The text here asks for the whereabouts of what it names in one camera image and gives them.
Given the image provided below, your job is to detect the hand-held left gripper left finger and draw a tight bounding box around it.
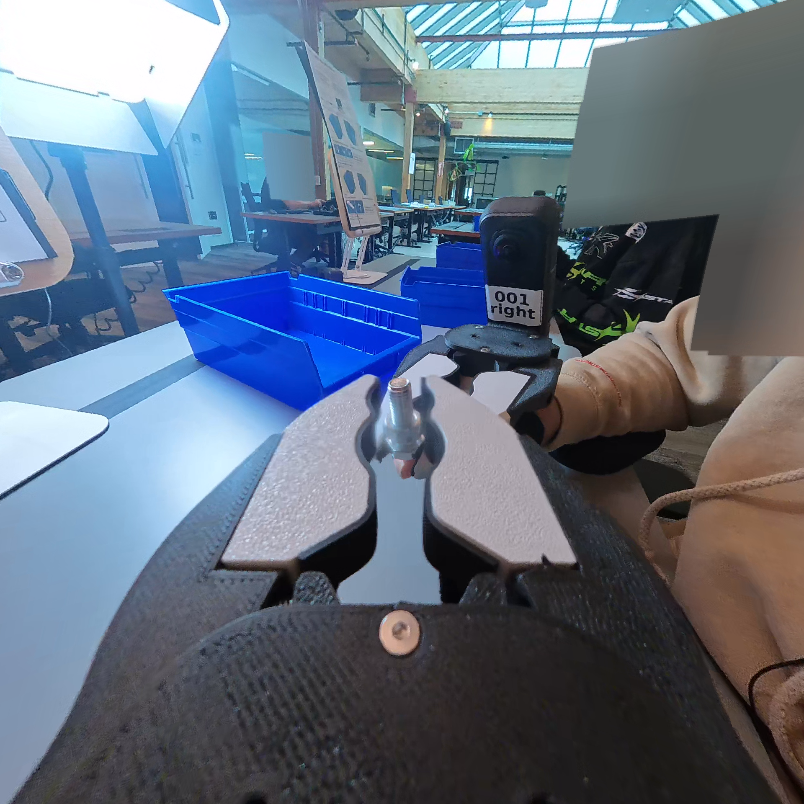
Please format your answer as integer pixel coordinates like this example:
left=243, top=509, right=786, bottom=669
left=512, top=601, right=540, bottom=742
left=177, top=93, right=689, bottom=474
left=220, top=375, right=381, bottom=591

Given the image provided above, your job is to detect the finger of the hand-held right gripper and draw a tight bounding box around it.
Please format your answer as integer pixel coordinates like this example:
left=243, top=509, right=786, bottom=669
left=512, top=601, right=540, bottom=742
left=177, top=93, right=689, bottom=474
left=472, top=371, right=535, bottom=423
left=400, top=352, right=457, bottom=385

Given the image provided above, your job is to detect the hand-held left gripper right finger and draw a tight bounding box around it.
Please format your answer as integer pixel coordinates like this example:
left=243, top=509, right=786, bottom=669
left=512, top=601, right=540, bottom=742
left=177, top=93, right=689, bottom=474
left=421, top=375, right=580, bottom=591

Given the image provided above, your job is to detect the large silver hex bolt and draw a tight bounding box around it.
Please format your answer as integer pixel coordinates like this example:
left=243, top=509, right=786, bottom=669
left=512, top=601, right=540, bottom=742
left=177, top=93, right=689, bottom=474
left=372, top=375, right=438, bottom=481

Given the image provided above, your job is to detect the blue plastic bin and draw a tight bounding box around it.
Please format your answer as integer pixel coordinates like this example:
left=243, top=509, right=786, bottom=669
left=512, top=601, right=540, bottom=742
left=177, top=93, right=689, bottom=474
left=402, top=264, right=491, bottom=327
left=436, top=242, right=486, bottom=271
left=164, top=273, right=424, bottom=412

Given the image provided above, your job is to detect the person's right forearm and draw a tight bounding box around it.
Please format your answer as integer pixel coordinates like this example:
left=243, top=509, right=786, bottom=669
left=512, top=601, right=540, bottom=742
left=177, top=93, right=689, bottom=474
left=547, top=296, right=755, bottom=453

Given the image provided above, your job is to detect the black chair armrest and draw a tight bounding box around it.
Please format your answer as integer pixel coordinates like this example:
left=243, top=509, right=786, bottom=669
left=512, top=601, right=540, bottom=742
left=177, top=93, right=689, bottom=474
left=553, top=431, right=667, bottom=476

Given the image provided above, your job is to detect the wooden desk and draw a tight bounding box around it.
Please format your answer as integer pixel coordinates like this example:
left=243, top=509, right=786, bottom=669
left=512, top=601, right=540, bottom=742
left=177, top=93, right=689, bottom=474
left=245, top=208, right=346, bottom=271
left=70, top=224, right=224, bottom=334

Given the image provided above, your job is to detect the cardboard sign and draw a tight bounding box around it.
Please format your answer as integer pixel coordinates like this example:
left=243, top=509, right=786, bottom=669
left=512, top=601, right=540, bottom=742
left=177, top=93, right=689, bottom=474
left=299, top=44, right=388, bottom=283

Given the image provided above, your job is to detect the person's beige hoodie torso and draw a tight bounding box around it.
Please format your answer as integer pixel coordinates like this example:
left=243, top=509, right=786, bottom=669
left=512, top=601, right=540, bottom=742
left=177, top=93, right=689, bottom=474
left=641, top=352, right=804, bottom=780

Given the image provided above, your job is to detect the white instruction sheet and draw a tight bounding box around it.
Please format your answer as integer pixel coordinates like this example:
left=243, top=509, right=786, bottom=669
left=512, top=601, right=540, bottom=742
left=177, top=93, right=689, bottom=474
left=0, top=189, right=51, bottom=265

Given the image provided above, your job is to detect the studio softbox light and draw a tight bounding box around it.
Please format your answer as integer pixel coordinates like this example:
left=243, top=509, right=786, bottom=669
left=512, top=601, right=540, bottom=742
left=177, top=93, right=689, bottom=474
left=0, top=0, right=229, bottom=334

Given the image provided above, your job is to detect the beige hoodie drawstring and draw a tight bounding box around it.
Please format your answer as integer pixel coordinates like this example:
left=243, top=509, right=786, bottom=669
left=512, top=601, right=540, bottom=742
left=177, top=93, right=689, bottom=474
left=641, top=468, right=804, bottom=554

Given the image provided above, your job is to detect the black earphone cable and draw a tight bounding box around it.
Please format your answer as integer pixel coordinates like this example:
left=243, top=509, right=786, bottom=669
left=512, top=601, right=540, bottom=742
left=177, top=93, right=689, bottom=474
left=748, top=656, right=804, bottom=755

